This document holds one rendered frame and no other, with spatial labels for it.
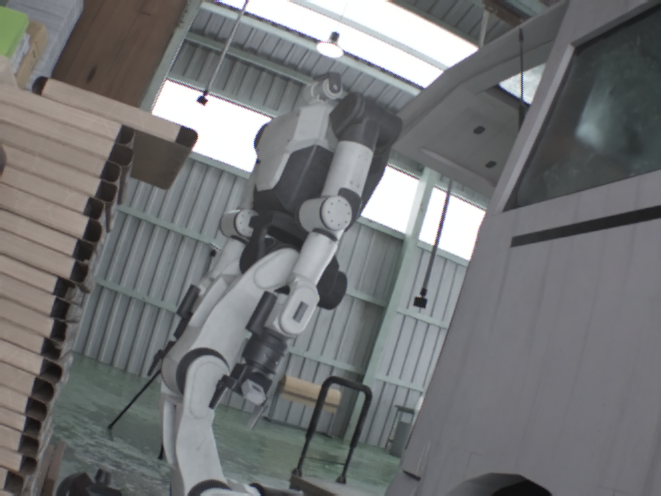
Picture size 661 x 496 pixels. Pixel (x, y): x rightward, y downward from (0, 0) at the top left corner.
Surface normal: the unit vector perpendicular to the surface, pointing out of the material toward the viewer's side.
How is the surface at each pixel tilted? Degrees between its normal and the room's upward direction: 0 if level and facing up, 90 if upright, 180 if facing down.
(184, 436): 115
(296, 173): 98
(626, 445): 90
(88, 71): 90
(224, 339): 90
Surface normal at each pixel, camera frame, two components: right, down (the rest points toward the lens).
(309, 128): -0.15, -0.33
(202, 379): 0.54, 0.00
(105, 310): 0.32, -0.09
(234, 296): 0.34, 0.38
